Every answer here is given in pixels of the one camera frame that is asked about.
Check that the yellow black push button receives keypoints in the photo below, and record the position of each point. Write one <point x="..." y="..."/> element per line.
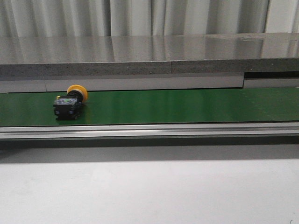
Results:
<point x="67" y="107"/>

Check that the grey rear conveyor rail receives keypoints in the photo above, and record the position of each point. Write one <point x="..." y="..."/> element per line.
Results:
<point x="152" y="82"/>

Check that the white pleated curtain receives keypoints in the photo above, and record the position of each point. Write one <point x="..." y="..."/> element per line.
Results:
<point x="49" y="18"/>

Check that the green conveyor belt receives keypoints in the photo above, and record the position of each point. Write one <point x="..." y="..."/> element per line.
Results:
<point x="156" y="107"/>

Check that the aluminium front conveyor rail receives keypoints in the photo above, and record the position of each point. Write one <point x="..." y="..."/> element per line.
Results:
<point x="151" y="131"/>

